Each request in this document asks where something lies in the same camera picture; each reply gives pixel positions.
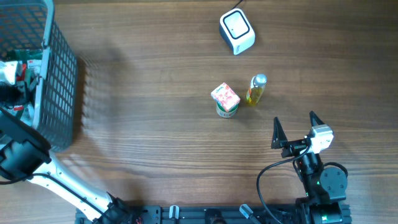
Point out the green white can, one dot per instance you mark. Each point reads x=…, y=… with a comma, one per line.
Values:
x=226, y=114

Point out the grey plastic mesh basket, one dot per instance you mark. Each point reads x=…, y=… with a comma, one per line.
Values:
x=31, y=25

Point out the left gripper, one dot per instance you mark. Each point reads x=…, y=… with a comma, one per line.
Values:
x=28, y=96

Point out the white barcode scanner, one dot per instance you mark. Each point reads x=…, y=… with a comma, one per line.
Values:
x=236, y=31

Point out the green 3M gloves package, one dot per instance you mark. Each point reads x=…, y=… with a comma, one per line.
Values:
x=30, y=61

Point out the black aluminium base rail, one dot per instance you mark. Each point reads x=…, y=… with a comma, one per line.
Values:
x=243, y=214

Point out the yellow oil bottle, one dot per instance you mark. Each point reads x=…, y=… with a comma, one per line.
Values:
x=256, y=89

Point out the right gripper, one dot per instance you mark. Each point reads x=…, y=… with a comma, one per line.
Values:
x=280, y=139

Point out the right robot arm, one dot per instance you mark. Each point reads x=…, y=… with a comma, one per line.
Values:
x=325, y=184

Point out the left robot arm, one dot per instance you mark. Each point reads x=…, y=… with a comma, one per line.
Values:
x=28, y=151

